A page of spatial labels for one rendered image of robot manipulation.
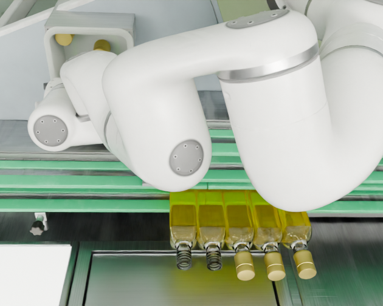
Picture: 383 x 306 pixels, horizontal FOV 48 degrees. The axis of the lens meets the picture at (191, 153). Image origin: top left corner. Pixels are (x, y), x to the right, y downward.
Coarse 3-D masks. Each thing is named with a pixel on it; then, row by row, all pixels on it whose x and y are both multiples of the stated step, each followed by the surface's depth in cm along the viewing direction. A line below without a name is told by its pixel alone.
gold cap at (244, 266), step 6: (240, 252) 83; (246, 252) 83; (234, 258) 84; (240, 258) 82; (246, 258) 82; (240, 264) 81; (246, 264) 81; (252, 264) 82; (240, 270) 80; (246, 270) 80; (252, 270) 80; (240, 276) 81; (246, 276) 81; (252, 276) 81
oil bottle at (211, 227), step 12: (204, 192) 93; (216, 192) 94; (204, 204) 91; (216, 204) 91; (204, 216) 88; (216, 216) 88; (204, 228) 86; (216, 228) 86; (204, 240) 85; (216, 240) 85
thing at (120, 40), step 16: (48, 32) 82; (64, 32) 83; (80, 32) 83; (96, 32) 83; (112, 32) 83; (48, 48) 84; (64, 48) 92; (80, 48) 92; (112, 48) 93; (128, 48) 85; (48, 64) 87
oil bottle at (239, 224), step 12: (228, 192) 94; (240, 192) 94; (228, 204) 91; (240, 204) 91; (228, 216) 89; (240, 216) 89; (228, 228) 86; (240, 228) 86; (252, 228) 86; (228, 240) 87; (240, 240) 85; (252, 240) 86
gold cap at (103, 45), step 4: (100, 40) 91; (104, 40) 91; (96, 44) 90; (100, 44) 89; (104, 44) 90; (108, 44) 91; (96, 48) 88; (100, 48) 88; (104, 48) 89; (108, 48) 90
